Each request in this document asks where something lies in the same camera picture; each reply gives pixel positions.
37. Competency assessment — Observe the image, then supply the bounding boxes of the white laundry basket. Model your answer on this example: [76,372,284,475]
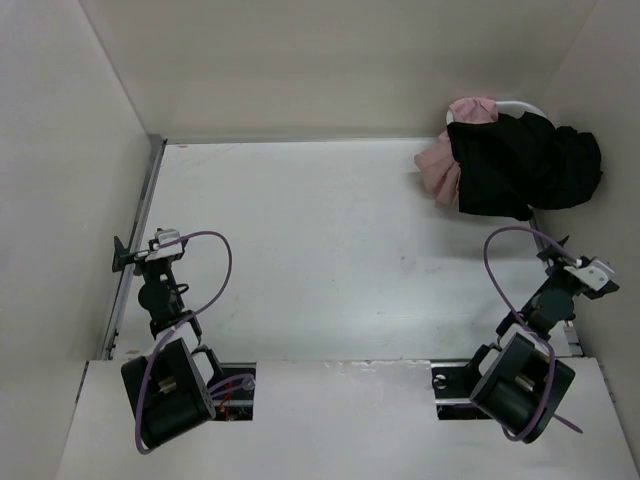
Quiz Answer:
[446,97,546,125]

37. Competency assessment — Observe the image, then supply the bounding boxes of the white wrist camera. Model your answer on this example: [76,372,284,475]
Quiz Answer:
[564,257,615,291]
[146,229,184,262]

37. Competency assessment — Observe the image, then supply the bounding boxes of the pink trousers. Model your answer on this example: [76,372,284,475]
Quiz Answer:
[414,97,499,205]

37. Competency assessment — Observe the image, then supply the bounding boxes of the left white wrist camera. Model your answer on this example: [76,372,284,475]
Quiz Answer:
[146,229,184,262]

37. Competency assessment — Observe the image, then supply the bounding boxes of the left aluminium table rail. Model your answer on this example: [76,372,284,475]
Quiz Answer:
[98,134,167,360]

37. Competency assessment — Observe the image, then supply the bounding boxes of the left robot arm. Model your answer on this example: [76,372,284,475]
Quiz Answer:
[112,229,225,455]

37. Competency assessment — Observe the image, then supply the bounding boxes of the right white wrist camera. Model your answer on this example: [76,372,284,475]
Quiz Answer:
[564,257,615,291]

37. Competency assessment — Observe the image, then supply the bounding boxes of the black trousers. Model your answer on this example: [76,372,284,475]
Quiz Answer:
[447,112,603,221]

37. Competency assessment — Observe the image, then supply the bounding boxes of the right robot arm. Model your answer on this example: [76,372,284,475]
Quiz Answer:
[463,227,619,444]

